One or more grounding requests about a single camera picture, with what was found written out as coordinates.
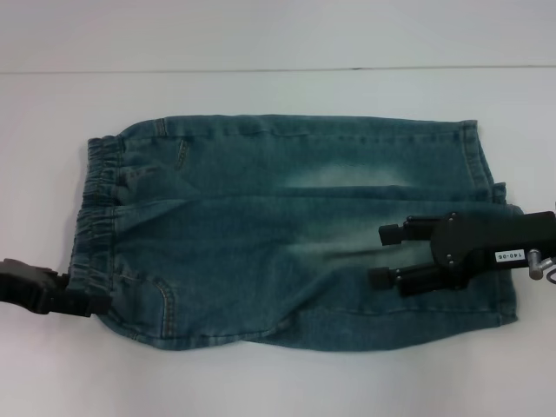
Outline silver right gripper cable plug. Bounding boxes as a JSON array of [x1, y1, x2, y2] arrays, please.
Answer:
[[526, 257, 554, 281]]

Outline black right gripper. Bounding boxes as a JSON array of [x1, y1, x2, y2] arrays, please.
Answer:
[[367, 210, 556, 299]]

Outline blue denim shorts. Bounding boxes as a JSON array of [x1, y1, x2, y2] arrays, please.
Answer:
[[69, 113, 525, 352]]

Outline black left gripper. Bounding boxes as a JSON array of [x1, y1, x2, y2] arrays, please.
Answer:
[[0, 258, 113, 327]]

